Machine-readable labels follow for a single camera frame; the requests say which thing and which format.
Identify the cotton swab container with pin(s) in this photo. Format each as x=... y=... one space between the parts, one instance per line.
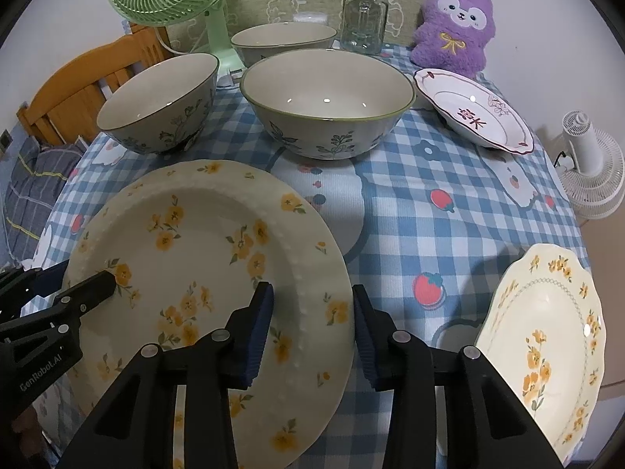
x=311 y=17

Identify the floral ceramic bowl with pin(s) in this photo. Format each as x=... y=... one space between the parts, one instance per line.
x=266 y=40
x=327 y=104
x=164 y=107

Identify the wooden bed headboard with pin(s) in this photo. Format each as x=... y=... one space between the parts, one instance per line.
x=66 y=106

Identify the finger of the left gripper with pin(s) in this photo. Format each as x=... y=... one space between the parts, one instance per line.
x=71 y=304
x=20 y=286

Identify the scalloped yellow flower plate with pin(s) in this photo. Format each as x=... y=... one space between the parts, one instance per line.
x=545 y=334

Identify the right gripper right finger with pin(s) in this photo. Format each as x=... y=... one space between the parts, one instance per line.
x=487 y=426

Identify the round yellow flower plate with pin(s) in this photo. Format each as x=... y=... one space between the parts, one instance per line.
x=187 y=245

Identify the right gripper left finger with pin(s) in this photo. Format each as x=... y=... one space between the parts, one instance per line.
x=133 y=424

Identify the glass jar black lid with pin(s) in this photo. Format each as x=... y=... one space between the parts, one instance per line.
x=363 y=24

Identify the white red-trimmed plate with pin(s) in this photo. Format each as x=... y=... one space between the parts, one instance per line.
x=475 y=112

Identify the wall power outlet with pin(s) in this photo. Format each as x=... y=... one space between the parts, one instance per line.
x=5 y=140

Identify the purple plush bunny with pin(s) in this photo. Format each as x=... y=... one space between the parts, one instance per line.
x=453 y=35

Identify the grey plaid pillow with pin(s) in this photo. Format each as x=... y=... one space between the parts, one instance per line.
x=30 y=190

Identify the white standing fan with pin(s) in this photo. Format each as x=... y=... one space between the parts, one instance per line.
x=591 y=168

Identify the blue checkered tablecloth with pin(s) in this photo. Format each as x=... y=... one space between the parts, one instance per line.
x=426 y=221

